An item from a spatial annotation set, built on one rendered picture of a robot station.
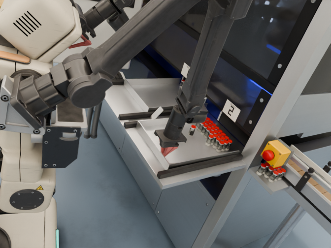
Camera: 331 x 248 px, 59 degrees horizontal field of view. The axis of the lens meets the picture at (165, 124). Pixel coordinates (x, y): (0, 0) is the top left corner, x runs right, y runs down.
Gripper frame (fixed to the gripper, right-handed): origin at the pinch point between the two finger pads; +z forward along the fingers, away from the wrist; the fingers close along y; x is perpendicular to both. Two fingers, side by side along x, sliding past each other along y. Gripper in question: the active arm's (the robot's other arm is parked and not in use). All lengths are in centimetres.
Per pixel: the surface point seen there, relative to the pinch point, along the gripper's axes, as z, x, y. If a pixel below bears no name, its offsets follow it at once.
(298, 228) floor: 81, -11, 147
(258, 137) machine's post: -12.8, -8.9, 33.9
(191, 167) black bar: 0.1, -7.8, 8.1
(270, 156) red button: -12.1, -18.5, 31.0
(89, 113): 50, 98, 12
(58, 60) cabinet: 10, 91, -15
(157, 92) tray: 1, 46, 22
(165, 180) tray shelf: 2.9, -9.5, -3.1
